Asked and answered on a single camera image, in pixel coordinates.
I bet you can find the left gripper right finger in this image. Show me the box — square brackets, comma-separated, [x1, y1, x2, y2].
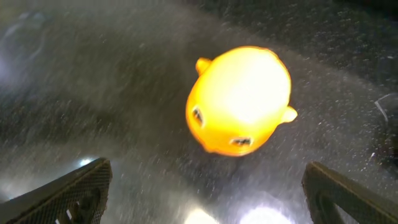
[302, 161, 398, 224]

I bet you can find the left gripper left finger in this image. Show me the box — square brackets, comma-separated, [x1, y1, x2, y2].
[0, 157, 113, 224]

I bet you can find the yellow rubber duck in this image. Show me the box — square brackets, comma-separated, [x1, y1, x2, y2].
[185, 45, 299, 157]

